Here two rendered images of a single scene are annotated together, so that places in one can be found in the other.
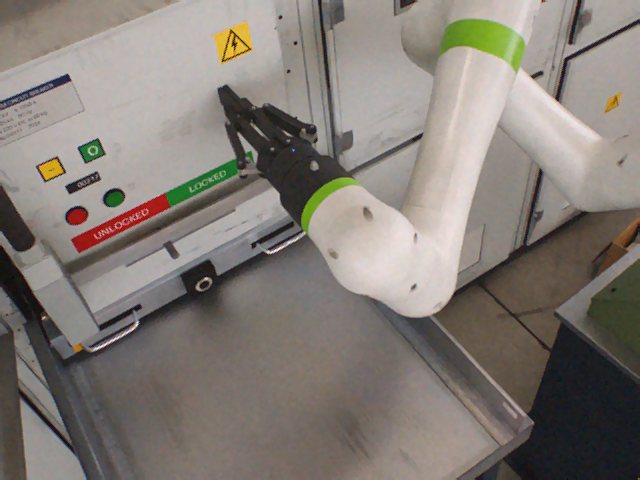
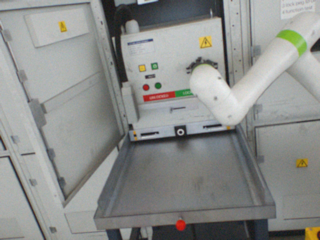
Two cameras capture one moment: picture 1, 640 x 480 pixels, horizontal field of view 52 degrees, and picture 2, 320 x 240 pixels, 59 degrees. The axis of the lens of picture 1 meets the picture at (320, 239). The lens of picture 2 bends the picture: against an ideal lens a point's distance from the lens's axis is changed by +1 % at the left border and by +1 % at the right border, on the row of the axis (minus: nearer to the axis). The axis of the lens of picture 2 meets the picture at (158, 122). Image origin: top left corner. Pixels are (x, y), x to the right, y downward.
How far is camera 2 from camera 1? 0.66 m
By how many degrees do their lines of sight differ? 39
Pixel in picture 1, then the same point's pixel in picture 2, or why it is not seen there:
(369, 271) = (195, 81)
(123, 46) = (169, 34)
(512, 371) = not seen: outside the picture
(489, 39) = (285, 35)
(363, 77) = not seen: hidden behind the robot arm
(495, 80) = (284, 48)
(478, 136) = (269, 65)
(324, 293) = (220, 147)
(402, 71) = (289, 84)
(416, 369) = (237, 175)
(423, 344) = (246, 168)
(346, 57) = not seen: hidden behind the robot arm
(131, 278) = (158, 120)
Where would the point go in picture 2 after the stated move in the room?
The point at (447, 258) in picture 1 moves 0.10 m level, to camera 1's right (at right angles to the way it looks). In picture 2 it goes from (238, 100) to (271, 101)
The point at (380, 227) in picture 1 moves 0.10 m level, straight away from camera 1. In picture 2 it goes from (205, 68) to (220, 60)
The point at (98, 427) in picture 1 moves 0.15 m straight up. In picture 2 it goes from (126, 157) to (119, 130)
